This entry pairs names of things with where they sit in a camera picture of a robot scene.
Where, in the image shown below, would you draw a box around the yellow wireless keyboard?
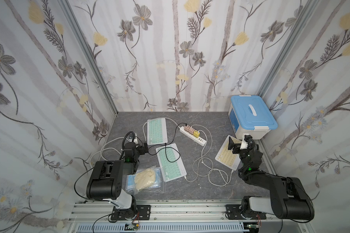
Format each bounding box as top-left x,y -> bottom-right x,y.
215,136 -> 241,171

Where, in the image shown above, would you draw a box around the white charging cable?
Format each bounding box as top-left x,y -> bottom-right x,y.
184,124 -> 234,187

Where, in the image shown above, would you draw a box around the yellow charger plug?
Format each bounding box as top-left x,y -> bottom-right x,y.
193,130 -> 200,138

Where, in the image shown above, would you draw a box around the near green wireless keyboard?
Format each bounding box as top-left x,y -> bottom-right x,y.
156,143 -> 187,182

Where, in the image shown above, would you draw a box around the green wireless keyboard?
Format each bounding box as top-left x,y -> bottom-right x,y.
156,143 -> 187,182
147,118 -> 168,145

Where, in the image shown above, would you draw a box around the bagged blue masks and gloves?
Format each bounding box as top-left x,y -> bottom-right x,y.
125,166 -> 166,194

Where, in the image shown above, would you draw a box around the black charging cable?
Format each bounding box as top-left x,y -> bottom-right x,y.
147,122 -> 188,164

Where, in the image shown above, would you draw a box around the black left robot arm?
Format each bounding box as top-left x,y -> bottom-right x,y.
86,142 -> 148,222

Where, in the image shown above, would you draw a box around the white power strip cord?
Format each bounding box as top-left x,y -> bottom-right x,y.
88,117 -> 181,168

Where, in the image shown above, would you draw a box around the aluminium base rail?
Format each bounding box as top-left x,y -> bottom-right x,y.
65,200 -> 314,233

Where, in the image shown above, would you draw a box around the blue lid storage box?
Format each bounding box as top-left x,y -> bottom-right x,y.
228,95 -> 278,140

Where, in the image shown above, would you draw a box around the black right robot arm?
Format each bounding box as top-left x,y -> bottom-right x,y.
227,135 -> 315,223

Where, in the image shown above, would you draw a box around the far green wireless keyboard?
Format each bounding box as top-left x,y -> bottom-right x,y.
147,118 -> 168,145

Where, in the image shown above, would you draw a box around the white power strip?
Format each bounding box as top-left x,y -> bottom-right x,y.
179,126 -> 207,146

